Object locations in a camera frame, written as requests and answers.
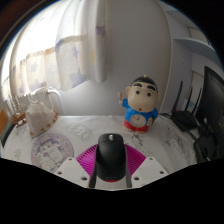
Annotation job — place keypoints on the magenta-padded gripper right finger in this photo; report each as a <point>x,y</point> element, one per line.
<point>145,168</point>

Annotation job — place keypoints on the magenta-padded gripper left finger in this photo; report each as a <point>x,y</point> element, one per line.
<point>75,168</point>

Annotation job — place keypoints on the black computer mouse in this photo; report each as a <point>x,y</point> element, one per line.
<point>111,156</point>

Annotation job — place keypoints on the round printed mouse pad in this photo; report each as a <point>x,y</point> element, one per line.
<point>50,151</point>

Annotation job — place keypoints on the white printed tablecloth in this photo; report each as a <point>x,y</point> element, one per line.
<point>86,128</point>

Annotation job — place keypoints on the black router with antennas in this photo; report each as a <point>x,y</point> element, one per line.
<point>185,118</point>

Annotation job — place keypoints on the cartoon boy figurine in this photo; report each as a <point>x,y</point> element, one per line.
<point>141,103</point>

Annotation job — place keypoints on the black box device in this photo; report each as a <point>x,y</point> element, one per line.
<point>208,146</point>

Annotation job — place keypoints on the black keyboard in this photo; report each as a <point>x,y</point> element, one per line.
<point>6,135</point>

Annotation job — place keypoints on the orange wooden chair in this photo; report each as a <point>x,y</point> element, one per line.
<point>2,121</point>

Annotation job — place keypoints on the black monitor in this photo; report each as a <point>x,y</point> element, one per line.
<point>213,96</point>

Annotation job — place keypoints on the white star-print curtain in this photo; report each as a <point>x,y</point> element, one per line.
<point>60,50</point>

